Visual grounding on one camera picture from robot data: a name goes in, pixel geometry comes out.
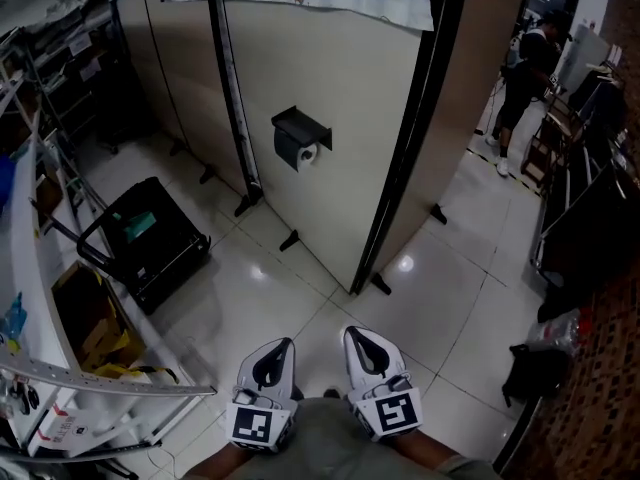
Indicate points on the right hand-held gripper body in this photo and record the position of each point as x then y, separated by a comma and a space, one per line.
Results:
395, 410

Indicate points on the person's left forearm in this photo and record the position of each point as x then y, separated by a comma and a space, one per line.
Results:
220, 463

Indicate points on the yellow plastic bag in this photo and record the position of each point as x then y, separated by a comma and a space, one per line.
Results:
117, 355

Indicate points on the perforated metal rail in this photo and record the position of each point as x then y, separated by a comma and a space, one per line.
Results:
100, 380

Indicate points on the clear plastic bag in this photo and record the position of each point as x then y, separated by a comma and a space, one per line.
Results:
557, 330

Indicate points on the black toilet paper holder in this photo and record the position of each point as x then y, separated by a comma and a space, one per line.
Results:
300, 125

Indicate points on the person's right forearm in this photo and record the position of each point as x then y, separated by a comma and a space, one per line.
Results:
425, 448

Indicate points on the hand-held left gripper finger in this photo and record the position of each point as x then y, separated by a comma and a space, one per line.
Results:
248, 370
289, 368

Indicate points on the metal shelf rack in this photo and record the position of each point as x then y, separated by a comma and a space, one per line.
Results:
40, 118

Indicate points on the black crate trolley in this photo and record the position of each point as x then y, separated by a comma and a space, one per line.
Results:
155, 248

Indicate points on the beige partition panel with holder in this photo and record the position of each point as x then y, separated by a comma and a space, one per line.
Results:
330, 208

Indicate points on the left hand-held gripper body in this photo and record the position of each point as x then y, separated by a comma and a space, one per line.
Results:
257, 425

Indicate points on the blue spray bottle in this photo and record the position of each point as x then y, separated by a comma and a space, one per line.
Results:
12, 323

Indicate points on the wooden chair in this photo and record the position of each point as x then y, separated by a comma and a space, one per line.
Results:
547, 138

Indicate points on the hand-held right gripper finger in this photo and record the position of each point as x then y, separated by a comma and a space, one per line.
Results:
354, 363
392, 355

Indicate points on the white box with red label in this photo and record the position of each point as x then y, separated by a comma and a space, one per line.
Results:
60, 430

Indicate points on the open cardboard box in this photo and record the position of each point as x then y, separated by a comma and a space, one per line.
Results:
85, 313

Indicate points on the white cabinet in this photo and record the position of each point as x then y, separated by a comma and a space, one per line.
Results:
582, 53

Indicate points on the white toilet paper roll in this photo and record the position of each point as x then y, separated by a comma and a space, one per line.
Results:
306, 157

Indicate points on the black table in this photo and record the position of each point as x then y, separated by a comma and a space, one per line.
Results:
585, 228

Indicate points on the black bag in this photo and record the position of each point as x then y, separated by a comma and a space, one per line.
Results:
537, 375

